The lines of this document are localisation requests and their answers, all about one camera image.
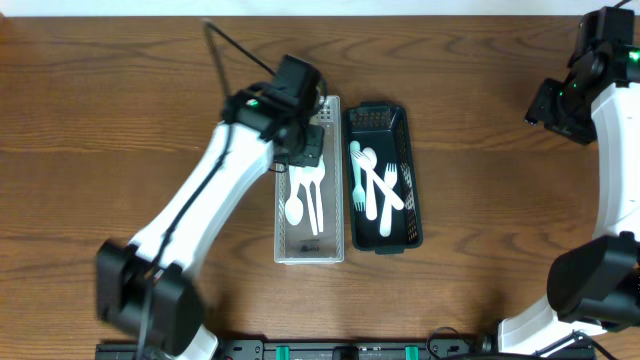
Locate clear plastic perforated basket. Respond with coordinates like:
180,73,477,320
274,95,344,265

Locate white plastic spoon angled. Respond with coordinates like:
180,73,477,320
285,166,304,226

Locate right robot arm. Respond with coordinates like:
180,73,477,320
475,2,639,359

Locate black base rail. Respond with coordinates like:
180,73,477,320
94,337,597,360

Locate black plastic perforated basket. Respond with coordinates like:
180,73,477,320
343,102,423,255

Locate white plastic spoon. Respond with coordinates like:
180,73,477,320
312,156,326,233
362,147,377,221
299,167,318,236

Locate white plastic fork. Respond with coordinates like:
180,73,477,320
351,157,366,212
379,163,397,237
351,151,404,210

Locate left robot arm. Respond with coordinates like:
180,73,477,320
96,55,327,359

